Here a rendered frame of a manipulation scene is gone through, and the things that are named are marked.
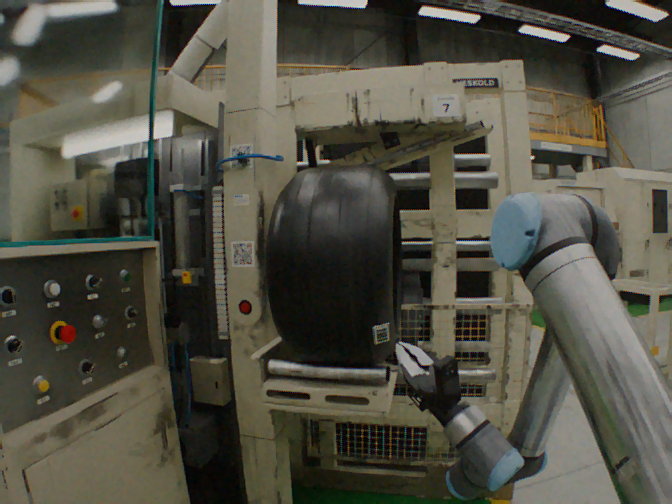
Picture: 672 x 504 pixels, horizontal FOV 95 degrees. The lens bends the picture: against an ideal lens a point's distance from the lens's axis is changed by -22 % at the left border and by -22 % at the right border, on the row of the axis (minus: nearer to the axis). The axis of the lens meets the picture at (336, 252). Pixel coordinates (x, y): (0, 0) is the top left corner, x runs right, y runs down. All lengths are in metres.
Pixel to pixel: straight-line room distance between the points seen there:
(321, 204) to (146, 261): 0.54
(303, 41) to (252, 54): 10.37
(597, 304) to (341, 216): 0.58
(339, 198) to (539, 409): 0.64
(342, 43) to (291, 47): 1.47
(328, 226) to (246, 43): 0.69
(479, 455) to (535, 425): 0.15
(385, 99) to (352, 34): 10.62
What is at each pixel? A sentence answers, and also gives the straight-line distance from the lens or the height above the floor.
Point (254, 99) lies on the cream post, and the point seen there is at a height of 1.68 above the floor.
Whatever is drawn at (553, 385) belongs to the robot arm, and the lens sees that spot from 0.83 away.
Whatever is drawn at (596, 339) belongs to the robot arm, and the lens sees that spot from 0.52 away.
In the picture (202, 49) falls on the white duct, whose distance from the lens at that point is 1.77.
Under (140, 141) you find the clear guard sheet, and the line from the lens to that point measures 1.16.
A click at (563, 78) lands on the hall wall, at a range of 15.14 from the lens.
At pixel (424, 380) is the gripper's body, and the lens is 0.84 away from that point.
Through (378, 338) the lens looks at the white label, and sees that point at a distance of 0.93.
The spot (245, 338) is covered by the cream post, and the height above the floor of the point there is 0.96.
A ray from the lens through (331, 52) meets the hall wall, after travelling 11.58.
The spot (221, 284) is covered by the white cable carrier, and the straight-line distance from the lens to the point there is 1.24.
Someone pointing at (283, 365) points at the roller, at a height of 0.91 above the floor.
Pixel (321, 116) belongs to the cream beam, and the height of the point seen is 1.69.
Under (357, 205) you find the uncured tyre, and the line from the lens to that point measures 0.89.
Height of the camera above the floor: 1.28
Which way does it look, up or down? 3 degrees down
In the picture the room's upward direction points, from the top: 1 degrees counter-clockwise
